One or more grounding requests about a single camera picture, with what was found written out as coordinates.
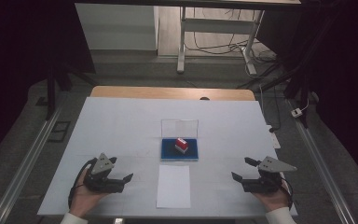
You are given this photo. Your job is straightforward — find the blue ink pad case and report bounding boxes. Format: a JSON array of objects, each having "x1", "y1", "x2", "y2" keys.
[{"x1": 160, "y1": 119, "x2": 200, "y2": 162}]

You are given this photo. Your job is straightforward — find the black metal stand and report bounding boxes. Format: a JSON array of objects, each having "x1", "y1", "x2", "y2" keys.
[
  {"x1": 44, "y1": 60, "x2": 99, "y2": 121},
  {"x1": 236, "y1": 59, "x2": 313, "y2": 129}
]

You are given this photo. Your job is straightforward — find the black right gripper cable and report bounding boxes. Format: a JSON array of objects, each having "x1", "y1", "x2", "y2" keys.
[{"x1": 279, "y1": 176, "x2": 295, "y2": 210}]

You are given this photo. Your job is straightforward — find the white cabinet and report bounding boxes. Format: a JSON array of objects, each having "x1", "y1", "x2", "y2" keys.
[{"x1": 75, "y1": 3, "x2": 159, "y2": 51}]

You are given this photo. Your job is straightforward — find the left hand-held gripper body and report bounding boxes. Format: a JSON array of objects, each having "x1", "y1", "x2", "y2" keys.
[{"x1": 83, "y1": 152, "x2": 125, "y2": 194}]

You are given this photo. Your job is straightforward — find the red and white stamp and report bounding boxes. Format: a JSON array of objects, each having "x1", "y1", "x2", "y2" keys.
[{"x1": 174, "y1": 137, "x2": 189, "y2": 155}]

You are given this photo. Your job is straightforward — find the black curtain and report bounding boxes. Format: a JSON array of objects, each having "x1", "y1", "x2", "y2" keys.
[
  {"x1": 255, "y1": 0, "x2": 358, "y2": 190},
  {"x1": 0, "y1": 0, "x2": 97, "y2": 171}
]

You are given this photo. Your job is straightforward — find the white desk frame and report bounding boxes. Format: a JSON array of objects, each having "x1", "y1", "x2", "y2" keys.
[{"x1": 176, "y1": 6, "x2": 266, "y2": 76}]

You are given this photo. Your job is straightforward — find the white table cover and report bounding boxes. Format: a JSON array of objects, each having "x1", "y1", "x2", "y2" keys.
[{"x1": 36, "y1": 96, "x2": 299, "y2": 217}]

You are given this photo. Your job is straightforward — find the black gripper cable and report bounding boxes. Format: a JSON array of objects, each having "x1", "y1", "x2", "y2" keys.
[
  {"x1": 279, "y1": 176, "x2": 295, "y2": 210},
  {"x1": 68, "y1": 157, "x2": 98, "y2": 210}
]

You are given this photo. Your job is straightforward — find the person's right hand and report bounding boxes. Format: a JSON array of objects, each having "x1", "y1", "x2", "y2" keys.
[{"x1": 251, "y1": 182, "x2": 291, "y2": 214}]

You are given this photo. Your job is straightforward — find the white paper sheet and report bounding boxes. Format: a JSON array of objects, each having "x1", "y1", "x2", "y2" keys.
[{"x1": 156, "y1": 164, "x2": 192, "y2": 209}]

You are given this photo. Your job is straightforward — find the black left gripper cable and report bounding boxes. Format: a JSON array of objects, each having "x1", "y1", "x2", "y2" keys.
[{"x1": 68, "y1": 157, "x2": 98, "y2": 210}]

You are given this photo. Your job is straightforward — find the white adapter with cable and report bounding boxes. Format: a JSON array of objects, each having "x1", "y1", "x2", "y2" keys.
[{"x1": 290, "y1": 98, "x2": 310, "y2": 119}]

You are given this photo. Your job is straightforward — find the black power cable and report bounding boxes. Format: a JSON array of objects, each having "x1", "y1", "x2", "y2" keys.
[{"x1": 258, "y1": 83, "x2": 282, "y2": 133}]

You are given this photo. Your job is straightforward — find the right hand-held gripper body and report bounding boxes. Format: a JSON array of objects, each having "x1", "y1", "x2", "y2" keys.
[{"x1": 241, "y1": 156, "x2": 298, "y2": 194}]

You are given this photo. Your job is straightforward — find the black floor frame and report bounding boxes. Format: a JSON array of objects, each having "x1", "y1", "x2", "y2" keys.
[{"x1": 47, "y1": 120, "x2": 72, "y2": 144}]

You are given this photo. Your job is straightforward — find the aluminium floor rail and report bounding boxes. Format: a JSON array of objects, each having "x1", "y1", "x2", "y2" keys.
[
  {"x1": 285, "y1": 98, "x2": 358, "y2": 224},
  {"x1": 0, "y1": 92, "x2": 67, "y2": 224}
]

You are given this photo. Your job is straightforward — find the black floor cables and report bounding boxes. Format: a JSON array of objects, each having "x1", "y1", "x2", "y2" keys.
[{"x1": 185, "y1": 7, "x2": 278, "y2": 63}]

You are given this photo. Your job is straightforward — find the person's left hand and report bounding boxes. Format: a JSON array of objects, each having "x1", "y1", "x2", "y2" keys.
[{"x1": 69, "y1": 167, "x2": 110, "y2": 218}]

